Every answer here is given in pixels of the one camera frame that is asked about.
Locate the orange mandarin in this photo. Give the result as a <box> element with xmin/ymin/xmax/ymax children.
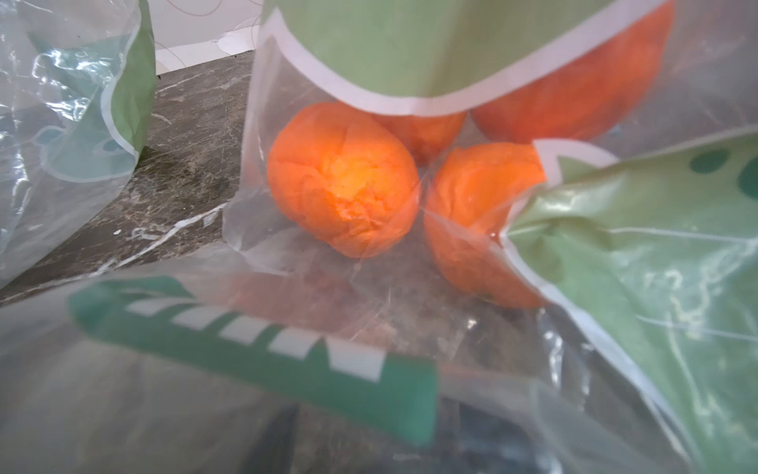
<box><xmin>424</xmin><ymin>142</ymin><xmax>546</xmax><ymax>309</ymax></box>
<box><xmin>268</xmin><ymin>102</ymin><xmax>420</xmax><ymax>258</ymax></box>
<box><xmin>471</xmin><ymin>1</ymin><xmax>675</xmax><ymax>143</ymax></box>
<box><xmin>372</xmin><ymin>112</ymin><xmax>467</xmax><ymax>167</ymax></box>

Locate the green-seal clear zip-top bag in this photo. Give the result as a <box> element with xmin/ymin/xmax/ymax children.
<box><xmin>0</xmin><ymin>0</ymin><xmax>758</xmax><ymax>474</ymax></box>

